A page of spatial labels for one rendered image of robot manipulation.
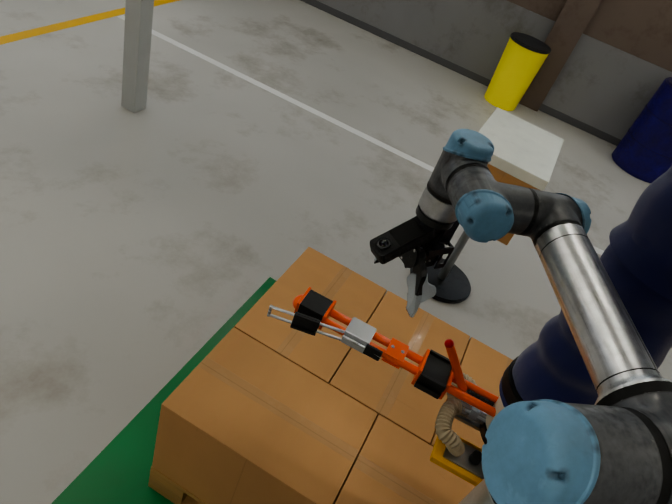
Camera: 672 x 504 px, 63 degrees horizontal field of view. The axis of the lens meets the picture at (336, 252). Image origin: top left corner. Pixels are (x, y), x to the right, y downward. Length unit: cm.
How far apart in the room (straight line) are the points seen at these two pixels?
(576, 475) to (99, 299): 244
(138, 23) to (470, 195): 327
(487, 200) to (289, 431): 120
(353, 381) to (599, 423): 144
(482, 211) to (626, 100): 610
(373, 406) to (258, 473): 46
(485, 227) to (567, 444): 35
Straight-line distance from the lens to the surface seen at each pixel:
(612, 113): 691
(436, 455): 145
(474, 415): 149
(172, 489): 219
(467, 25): 681
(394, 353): 141
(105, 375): 253
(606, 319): 78
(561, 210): 90
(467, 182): 85
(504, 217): 82
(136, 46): 397
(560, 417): 61
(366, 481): 182
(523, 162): 277
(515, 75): 628
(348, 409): 193
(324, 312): 141
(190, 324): 272
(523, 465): 62
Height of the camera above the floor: 208
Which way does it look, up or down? 39 degrees down
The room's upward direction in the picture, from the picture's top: 21 degrees clockwise
